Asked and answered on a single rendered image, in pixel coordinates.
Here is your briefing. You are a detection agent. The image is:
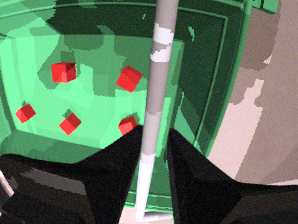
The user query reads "small red block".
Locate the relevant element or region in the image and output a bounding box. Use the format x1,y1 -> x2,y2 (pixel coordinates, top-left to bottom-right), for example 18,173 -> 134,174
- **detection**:
116,65 -> 144,92
51,61 -> 76,83
15,104 -> 35,124
117,116 -> 138,135
59,113 -> 82,135

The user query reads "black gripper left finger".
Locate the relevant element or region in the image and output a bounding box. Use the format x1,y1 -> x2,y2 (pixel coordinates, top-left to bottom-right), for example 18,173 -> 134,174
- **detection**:
0,125 -> 144,224

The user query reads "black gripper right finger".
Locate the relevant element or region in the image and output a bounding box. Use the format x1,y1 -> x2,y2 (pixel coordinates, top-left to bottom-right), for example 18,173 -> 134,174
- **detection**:
168,129 -> 298,224

